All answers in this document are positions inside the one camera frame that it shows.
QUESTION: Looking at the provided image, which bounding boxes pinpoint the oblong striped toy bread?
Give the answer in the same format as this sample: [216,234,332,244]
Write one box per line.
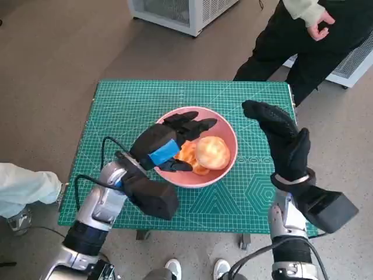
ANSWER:
[174,141,211,176]

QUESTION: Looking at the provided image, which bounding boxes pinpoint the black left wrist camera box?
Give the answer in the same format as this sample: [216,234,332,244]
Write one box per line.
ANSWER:
[121,170,180,221]

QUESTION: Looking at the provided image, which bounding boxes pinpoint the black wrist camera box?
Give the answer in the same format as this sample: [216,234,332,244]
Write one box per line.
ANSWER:
[294,183,360,234]
[121,170,180,221]

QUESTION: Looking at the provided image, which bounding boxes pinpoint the pink bowl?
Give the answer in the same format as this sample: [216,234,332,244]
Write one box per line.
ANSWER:
[153,106,239,189]

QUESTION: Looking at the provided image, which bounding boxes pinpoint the person in pale clothing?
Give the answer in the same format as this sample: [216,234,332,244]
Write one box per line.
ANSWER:
[0,162,64,237]

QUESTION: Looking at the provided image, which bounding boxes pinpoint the black electronic box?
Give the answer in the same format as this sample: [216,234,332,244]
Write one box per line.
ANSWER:
[93,258,116,280]

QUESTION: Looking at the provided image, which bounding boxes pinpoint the bare left hand blue tape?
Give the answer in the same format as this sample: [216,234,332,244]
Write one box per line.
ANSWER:
[129,110,219,172]

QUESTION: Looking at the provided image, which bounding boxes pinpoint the round toy bread bun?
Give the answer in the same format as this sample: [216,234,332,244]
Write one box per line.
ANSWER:
[194,135,230,170]

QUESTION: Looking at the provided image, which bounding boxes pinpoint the person in black trousers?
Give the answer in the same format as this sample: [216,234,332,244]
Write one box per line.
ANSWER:
[232,0,373,107]

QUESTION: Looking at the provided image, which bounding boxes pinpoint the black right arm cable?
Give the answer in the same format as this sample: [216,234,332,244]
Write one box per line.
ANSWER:
[230,244,276,280]

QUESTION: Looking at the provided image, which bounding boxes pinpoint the white mesh cabinet red light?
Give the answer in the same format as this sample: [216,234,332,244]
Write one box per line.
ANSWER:
[282,33,373,90]

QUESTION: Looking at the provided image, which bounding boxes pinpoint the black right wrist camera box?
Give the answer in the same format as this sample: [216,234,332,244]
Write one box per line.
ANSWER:
[294,183,360,234]

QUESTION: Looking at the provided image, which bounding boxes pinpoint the green cutting mat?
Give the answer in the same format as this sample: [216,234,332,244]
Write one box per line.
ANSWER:
[57,80,320,236]

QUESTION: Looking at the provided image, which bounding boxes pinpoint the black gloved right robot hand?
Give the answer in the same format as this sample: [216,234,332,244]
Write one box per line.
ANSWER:
[241,100,312,184]

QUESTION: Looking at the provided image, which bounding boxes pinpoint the person's hand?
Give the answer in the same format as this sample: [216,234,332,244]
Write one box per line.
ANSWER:
[308,6,336,42]

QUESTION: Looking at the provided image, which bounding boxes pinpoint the white shoe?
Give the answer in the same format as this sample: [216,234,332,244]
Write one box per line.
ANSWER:
[164,258,182,280]
[214,258,231,280]

